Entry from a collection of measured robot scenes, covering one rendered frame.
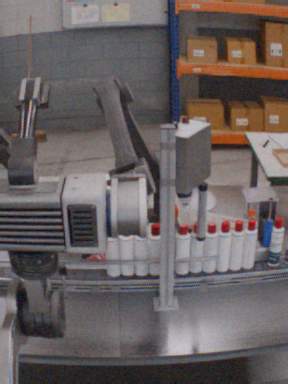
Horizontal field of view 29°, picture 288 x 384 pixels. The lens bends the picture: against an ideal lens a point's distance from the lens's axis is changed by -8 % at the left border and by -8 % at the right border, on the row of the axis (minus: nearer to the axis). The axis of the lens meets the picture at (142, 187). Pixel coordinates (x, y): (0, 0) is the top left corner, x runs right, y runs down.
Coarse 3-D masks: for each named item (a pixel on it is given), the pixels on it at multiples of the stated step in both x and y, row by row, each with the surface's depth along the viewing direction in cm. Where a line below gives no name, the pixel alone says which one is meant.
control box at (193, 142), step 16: (192, 128) 186; (208, 128) 190; (176, 144) 181; (192, 144) 182; (208, 144) 192; (176, 160) 183; (192, 160) 184; (208, 160) 195; (176, 176) 186; (192, 176) 187; (208, 176) 197
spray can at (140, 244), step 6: (138, 240) 210; (144, 240) 211; (138, 246) 212; (144, 246) 212; (138, 252) 213; (144, 252) 213; (138, 258) 214; (144, 258) 214; (144, 264) 215; (138, 270) 216; (144, 270) 216
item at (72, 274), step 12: (264, 264) 221; (0, 276) 214; (12, 276) 215; (60, 276) 216; (72, 276) 217; (84, 276) 217; (96, 276) 217; (108, 276) 217; (120, 276) 217; (132, 276) 217; (144, 276) 217; (156, 276) 217; (180, 276) 216; (192, 276) 216; (204, 276) 216
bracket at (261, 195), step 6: (246, 192) 220; (252, 192) 220; (258, 192) 220; (264, 192) 220; (270, 192) 220; (246, 198) 216; (252, 198) 215; (258, 198) 215; (264, 198) 215; (270, 198) 215; (276, 198) 215
